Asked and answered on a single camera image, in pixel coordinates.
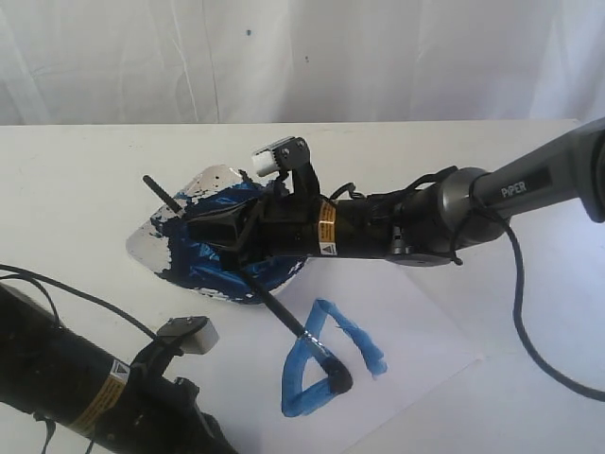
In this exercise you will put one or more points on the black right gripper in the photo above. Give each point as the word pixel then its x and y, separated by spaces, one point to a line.
pixel 262 227

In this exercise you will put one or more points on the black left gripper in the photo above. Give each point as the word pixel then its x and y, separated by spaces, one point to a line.
pixel 124 417

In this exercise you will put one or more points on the black paintbrush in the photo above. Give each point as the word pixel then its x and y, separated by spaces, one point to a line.
pixel 246 275

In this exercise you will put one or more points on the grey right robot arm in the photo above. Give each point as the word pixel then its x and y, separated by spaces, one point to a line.
pixel 424 224

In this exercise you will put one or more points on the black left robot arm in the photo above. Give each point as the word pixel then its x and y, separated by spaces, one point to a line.
pixel 59 377

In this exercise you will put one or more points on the white square plate blue paint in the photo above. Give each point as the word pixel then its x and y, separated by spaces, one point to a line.
pixel 163 246

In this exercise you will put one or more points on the blue paint stroke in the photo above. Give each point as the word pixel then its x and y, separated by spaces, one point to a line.
pixel 296 400

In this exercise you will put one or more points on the white paper sheet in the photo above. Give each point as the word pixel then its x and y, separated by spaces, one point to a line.
pixel 240 379

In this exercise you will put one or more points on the white backdrop curtain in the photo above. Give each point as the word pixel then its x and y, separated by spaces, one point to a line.
pixel 136 62

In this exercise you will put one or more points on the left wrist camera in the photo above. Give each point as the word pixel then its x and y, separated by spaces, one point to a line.
pixel 194 335

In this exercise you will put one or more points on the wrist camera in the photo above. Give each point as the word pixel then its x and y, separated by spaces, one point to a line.
pixel 288 156
pixel 194 335

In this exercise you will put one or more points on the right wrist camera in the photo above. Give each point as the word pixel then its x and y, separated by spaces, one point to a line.
pixel 288 156

